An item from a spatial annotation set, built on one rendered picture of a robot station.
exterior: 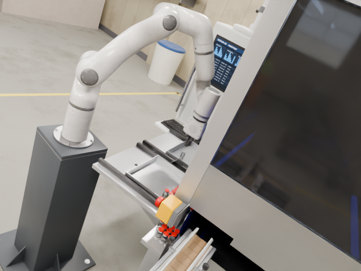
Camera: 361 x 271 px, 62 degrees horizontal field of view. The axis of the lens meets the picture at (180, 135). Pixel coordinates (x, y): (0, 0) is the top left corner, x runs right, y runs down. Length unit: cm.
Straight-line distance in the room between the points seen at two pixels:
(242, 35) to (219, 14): 348
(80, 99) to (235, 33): 109
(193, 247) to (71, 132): 76
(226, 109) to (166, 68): 444
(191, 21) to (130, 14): 567
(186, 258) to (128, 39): 87
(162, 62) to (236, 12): 144
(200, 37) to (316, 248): 91
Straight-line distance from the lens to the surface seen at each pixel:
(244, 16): 523
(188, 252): 112
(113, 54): 133
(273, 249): 110
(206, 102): 148
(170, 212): 108
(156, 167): 151
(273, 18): 93
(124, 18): 713
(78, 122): 146
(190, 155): 173
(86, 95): 141
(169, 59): 533
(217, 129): 100
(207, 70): 141
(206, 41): 137
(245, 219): 108
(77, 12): 724
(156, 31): 127
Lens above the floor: 170
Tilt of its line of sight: 26 degrees down
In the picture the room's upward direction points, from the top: 24 degrees clockwise
